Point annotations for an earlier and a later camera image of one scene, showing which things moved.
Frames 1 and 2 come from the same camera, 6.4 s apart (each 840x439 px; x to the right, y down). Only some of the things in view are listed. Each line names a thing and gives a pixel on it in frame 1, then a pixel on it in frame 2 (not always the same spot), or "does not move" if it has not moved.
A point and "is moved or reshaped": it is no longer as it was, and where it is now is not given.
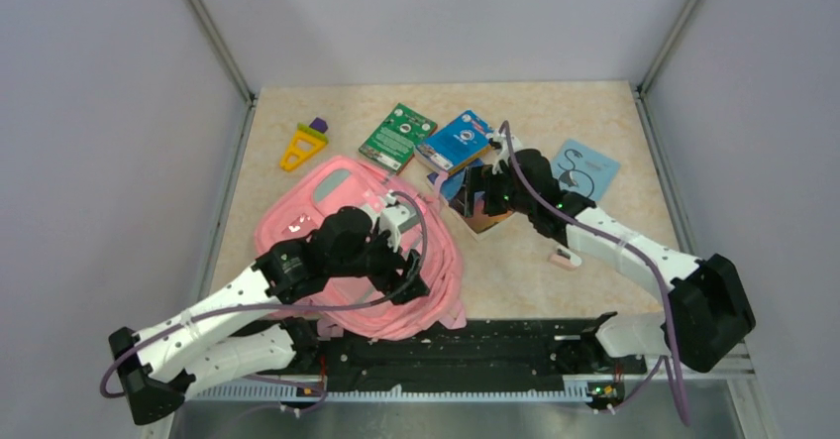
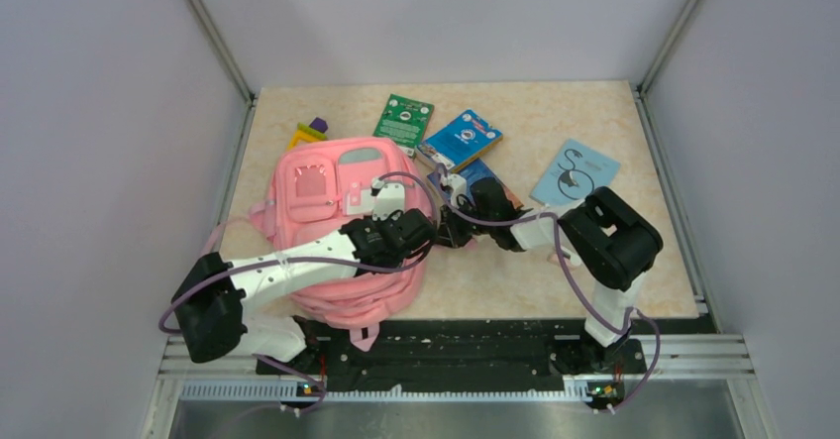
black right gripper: x=484 y=180 to x=450 y=233
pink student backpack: x=307 y=194 is moved or reshaped
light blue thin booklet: x=578 y=168 does not move
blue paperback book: x=457 y=143 does not move
